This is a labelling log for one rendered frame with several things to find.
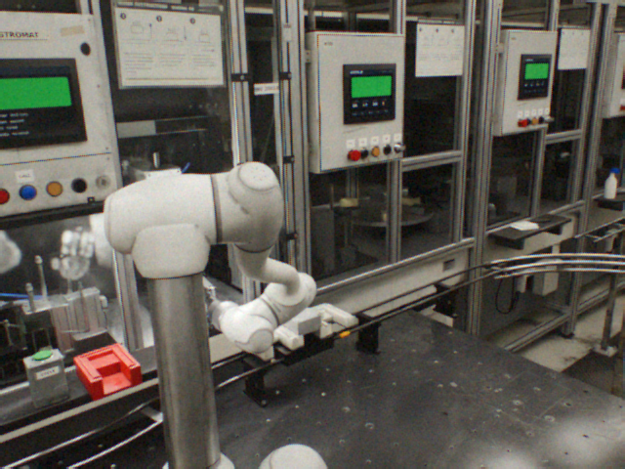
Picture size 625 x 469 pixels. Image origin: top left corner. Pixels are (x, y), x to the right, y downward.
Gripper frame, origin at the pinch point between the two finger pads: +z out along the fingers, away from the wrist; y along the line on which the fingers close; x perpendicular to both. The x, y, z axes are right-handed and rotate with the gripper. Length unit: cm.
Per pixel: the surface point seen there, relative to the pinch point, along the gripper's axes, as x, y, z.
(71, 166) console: 32, 46, -6
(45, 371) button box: 48, 0, -19
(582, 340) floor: -254, -102, -12
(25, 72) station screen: 39, 69, -9
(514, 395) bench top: -73, -33, -71
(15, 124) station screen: 43, 58, -9
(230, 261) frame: -23.8, 0.6, 17.4
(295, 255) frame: -37.7, 5.3, -4.5
